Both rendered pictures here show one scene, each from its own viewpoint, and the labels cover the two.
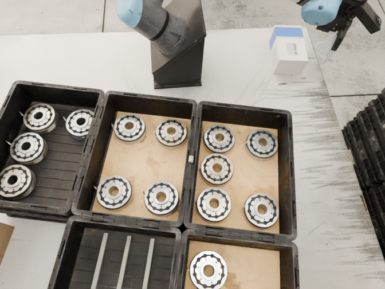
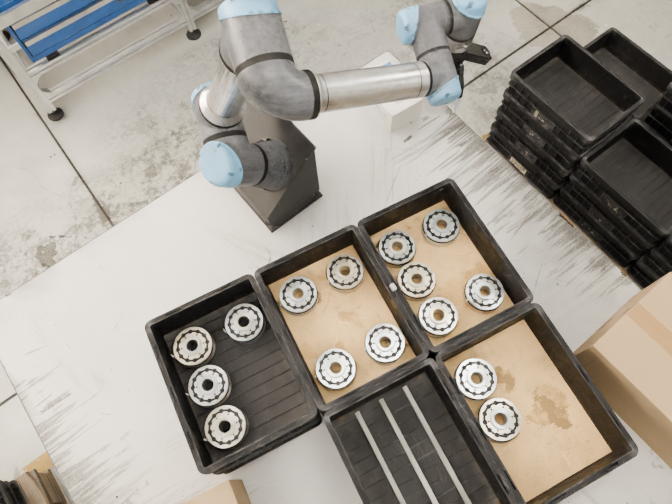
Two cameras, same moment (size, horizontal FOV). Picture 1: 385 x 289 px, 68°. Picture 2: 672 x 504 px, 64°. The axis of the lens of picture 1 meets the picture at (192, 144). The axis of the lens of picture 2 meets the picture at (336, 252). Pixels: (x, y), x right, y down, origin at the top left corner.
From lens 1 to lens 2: 0.62 m
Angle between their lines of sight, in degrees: 10
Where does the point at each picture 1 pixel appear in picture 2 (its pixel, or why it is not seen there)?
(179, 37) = (284, 164)
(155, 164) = (351, 315)
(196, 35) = (304, 152)
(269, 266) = (524, 339)
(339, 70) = not seen: hidden behind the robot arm
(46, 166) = (241, 392)
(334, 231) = (556, 267)
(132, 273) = (408, 429)
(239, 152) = (423, 248)
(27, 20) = not seen: outside the picture
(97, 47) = (164, 223)
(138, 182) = (348, 343)
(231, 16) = not seen: hidden behind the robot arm
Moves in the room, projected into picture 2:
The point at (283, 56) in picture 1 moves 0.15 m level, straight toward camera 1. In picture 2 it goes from (393, 109) to (401, 148)
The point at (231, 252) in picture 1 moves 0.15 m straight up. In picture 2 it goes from (483, 349) to (497, 335)
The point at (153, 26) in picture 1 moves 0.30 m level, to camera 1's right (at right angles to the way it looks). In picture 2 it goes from (256, 171) to (355, 123)
